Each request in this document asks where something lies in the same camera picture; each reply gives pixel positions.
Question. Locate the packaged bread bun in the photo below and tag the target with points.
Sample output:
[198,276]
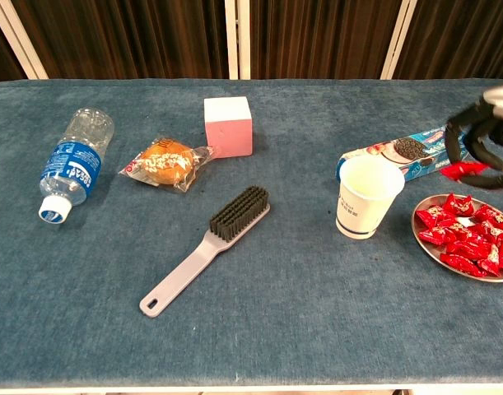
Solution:
[166,164]

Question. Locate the blue cookie box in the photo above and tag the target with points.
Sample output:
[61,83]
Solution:
[403,150]

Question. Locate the blue table cloth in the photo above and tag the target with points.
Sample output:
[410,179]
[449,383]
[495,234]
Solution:
[276,288]

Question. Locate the white paper cup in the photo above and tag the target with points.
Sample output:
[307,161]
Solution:
[362,214]

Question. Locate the white partition frame post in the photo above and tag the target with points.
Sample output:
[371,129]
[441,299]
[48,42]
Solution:
[22,49]
[231,41]
[398,41]
[245,41]

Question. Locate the grey brush black bristles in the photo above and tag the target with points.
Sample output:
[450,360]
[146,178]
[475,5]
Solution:
[238,212]

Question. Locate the round metal plate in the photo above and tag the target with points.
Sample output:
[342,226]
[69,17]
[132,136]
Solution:
[430,252]

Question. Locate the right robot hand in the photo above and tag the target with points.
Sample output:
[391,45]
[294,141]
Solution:
[500,96]

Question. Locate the clear plastic water bottle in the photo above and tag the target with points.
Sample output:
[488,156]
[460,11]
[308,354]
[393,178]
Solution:
[72,164]

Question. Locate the pink foam cube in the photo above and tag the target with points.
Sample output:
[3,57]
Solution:
[230,136]

